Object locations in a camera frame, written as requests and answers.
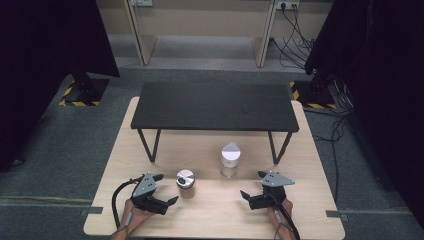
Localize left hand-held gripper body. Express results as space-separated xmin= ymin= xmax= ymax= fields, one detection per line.
xmin=129 ymin=171 xmax=169 ymax=216

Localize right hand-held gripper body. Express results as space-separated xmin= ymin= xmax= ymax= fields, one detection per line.
xmin=249 ymin=170 xmax=296 ymax=211

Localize brown spice jar silver lid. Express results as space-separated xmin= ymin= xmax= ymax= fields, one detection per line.
xmin=175 ymin=168 xmax=197 ymax=200

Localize glass jar white lid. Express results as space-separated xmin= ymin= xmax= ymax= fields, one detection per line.
xmin=219 ymin=141 xmax=242 ymax=179

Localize black shelf with metal legs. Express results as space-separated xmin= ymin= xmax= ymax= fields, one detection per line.
xmin=130 ymin=81 xmax=300 ymax=165

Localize person's left hand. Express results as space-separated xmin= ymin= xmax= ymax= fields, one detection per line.
xmin=120 ymin=198 xmax=156 ymax=235

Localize person's right hand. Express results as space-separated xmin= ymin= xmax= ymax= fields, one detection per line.
xmin=266 ymin=198 xmax=295 ymax=235

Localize grey floor tape strip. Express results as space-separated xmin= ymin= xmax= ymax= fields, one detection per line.
xmin=79 ymin=206 xmax=104 ymax=217
xmin=325 ymin=209 xmax=350 ymax=222

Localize black stand base striped tape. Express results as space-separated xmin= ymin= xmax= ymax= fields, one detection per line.
xmin=58 ymin=71 xmax=111 ymax=108
xmin=288 ymin=75 xmax=338 ymax=110

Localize beige wooden partition panel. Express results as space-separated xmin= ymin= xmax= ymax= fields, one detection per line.
xmin=122 ymin=0 xmax=159 ymax=67
xmin=251 ymin=0 xmax=280 ymax=69

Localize dark curtain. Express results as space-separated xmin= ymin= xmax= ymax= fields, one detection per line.
xmin=304 ymin=0 xmax=424 ymax=231
xmin=0 ymin=0 xmax=121 ymax=173

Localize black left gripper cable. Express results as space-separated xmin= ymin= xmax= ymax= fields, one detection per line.
xmin=111 ymin=177 xmax=145 ymax=232

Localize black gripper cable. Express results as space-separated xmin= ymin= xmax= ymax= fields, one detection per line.
xmin=111 ymin=177 xmax=145 ymax=232
xmin=265 ymin=191 xmax=301 ymax=240

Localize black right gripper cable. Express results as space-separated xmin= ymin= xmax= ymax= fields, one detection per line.
xmin=265 ymin=191 xmax=301 ymax=240

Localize black cables beside stand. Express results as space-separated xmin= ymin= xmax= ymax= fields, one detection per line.
xmin=303 ymin=75 xmax=355 ymax=205

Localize bundle of black floor cables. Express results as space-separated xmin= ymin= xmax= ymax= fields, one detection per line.
xmin=271 ymin=3 xmax=316 ymax=71

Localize white wall socket with plugs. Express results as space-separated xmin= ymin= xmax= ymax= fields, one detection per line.
xmin=275 ymin=0 xmax=301 ymax=11

